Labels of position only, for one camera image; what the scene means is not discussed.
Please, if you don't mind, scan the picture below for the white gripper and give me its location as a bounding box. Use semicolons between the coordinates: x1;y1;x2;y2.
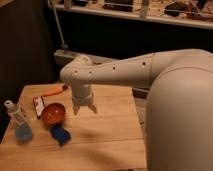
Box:
71;84;97;115

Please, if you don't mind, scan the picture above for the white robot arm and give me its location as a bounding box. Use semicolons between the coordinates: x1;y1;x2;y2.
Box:
60;49;213;171

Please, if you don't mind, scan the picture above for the orange carrot toy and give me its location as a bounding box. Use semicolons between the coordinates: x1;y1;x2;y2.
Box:
41;85;68;97

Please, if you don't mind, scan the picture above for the orange bowl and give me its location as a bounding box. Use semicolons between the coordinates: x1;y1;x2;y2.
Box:
41;103;65;126

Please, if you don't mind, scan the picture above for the blue plastic toy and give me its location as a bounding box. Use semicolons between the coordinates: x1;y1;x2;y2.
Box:
50;125;71;146

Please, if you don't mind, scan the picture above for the red and white packet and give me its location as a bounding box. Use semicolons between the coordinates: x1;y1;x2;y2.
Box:
33;96;45;118

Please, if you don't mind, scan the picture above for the metal pole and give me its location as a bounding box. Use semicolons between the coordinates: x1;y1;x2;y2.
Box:
50;0;68;51

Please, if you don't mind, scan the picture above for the black object on shelf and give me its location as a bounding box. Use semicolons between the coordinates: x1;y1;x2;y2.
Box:
164;2;187;17

